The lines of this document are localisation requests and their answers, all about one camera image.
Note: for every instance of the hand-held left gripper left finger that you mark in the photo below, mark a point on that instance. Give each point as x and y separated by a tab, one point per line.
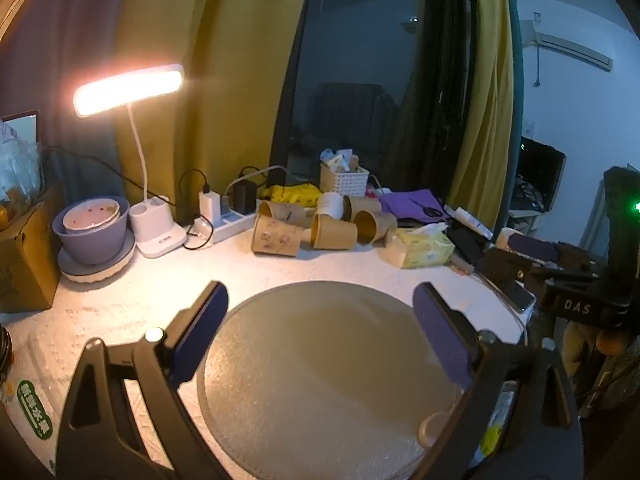
200	327

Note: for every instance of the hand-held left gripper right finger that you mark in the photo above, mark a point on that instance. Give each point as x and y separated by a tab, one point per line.
442	330

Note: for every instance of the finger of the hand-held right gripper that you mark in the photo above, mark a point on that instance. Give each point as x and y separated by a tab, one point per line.
502	266
532	249

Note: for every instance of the printed paper cup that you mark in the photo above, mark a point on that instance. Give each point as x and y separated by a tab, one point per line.
275	236

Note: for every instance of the brown paper cup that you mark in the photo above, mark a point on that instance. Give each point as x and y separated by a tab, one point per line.
380	224
290	212
337	235
365	204

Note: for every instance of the white paper cup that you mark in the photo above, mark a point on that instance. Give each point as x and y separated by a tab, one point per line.
331	205

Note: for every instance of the smartphone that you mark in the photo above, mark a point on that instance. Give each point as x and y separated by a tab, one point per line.
520	299

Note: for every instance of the black pouch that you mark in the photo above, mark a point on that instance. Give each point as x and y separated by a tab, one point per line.
467	247

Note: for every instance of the white tube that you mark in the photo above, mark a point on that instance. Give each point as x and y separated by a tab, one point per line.
470	221

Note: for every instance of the black laptop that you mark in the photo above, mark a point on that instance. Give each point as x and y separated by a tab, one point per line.
540	175

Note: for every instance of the yellow tissue pack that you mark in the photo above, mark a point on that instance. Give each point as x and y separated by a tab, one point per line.
425	250

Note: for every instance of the black scissors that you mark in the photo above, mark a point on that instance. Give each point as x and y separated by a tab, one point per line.
431	211

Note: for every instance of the yellow printed packet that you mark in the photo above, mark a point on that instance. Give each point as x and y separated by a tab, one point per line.
496	420

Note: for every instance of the white power strip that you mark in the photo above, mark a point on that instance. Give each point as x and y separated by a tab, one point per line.
232	225

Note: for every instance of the purple cloth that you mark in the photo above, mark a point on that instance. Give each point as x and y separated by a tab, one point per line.
405	202

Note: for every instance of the white round plate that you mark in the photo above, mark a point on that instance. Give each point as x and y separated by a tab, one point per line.
95	272

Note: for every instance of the white charger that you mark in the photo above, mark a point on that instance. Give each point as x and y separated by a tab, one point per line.
210	207

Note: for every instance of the round grey mat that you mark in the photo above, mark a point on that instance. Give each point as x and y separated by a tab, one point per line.
320	380

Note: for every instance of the purple bowl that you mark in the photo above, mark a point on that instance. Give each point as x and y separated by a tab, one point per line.
92	247

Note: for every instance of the black power adapter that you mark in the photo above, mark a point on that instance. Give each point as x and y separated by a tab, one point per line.
245	197

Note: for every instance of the pink bowl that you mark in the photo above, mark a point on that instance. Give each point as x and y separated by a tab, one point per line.
90	216

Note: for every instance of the yellow cloth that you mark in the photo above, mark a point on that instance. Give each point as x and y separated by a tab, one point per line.
295	194

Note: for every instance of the yellow curtain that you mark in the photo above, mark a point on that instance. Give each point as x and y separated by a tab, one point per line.
492	85
210	85

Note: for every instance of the white plastic basket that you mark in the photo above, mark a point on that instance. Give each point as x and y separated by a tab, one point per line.
345	182

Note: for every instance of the cardboard box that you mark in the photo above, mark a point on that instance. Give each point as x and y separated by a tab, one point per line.
27	265

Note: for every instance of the white air conditioner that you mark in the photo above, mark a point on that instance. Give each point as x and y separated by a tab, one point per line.
570	45

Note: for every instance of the clear plastic bag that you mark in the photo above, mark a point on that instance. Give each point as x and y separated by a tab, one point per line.
17	170

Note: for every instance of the dark glass window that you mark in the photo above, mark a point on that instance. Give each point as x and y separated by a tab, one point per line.
370	60

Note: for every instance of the white desk lamp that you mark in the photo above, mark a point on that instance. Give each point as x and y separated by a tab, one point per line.
131	89

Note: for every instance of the framed screen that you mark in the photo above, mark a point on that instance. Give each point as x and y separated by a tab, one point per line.
20	130

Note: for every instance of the grey curtain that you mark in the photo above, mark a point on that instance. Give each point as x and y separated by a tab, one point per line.
65	35

